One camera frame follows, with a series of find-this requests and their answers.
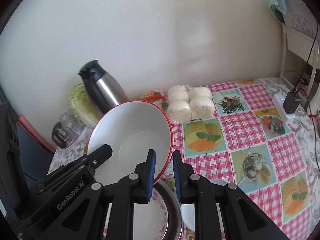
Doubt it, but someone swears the napa cabbage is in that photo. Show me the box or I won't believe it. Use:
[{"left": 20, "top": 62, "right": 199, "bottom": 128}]
[{"left": 68, "top": 83, "right": 103, "bottom": 128}]

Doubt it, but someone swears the strawberry pattern bowl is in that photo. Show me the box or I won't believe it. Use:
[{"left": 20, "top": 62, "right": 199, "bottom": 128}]
[{"left": 87, "top": 100, "right": 174, "bottom": 185}]

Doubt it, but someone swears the black charging cable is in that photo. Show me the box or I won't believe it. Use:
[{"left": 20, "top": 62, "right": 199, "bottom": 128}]
[{"left": 291, "top": 22, "right": 320, "bottom": 176}]

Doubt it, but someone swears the clear drinking glass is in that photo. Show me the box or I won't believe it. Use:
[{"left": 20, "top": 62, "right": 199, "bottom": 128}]
[{"left": 60, "top": 113, "right": 81, "bottom": 134}]

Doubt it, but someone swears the bag of steamed buns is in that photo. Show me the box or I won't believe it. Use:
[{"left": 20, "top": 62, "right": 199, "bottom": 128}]
[{"left": 166, "top": 85, "right": 215, "bottom": 125}]

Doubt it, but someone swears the orange snack packet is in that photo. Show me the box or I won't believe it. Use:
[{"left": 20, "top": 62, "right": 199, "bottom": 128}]
[{"left": 140, "top": 90, "right": 168, "bottom": 111}]

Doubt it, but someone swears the grey floral tablecloth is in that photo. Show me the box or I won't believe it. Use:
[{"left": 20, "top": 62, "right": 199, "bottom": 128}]
[{"left": 47, "top": 77, "right": 320, "bottom": 230}]

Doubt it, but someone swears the white power strip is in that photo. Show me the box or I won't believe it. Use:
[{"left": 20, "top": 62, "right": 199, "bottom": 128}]
[{"left": 272, "top": 94, "right": 295, "bottom": 124}]

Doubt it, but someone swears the small glass teapot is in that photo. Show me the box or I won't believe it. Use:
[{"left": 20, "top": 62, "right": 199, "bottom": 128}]
[{"left": 52, "top": 121, "right": 70, "bottom": 149}]

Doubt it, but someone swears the stainless steel thermos jug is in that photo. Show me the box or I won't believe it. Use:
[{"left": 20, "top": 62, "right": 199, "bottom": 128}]
[{"left": 78, "top": 60, "right": 129, "bottom": 114}]

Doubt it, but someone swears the white plastic cup bowl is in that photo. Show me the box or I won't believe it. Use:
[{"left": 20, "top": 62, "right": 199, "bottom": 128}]
[{"left": 181, "top": 179, "right": 228, "bottom": 233}]

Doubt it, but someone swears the floral rimmed round plate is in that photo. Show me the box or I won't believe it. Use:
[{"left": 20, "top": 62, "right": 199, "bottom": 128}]
[{"left": 133, "top": 188, "right": 169, "bottom": 240}]

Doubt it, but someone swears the black power adapter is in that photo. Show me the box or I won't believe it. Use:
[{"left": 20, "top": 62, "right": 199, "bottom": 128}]
[{"left": 283, "top": 92, "right": 300, "bottom": 114}]

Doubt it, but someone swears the checked picture tablecloth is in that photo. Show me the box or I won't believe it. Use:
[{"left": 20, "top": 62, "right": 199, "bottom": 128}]
[{"left": 173, "top": 78, "right": 319, "bottom": 239}]

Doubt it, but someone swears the white shelf unit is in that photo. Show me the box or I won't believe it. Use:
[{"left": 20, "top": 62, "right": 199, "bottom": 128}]
[{"left": 268, "top": 0, "right": 320, "bottom": 98}]

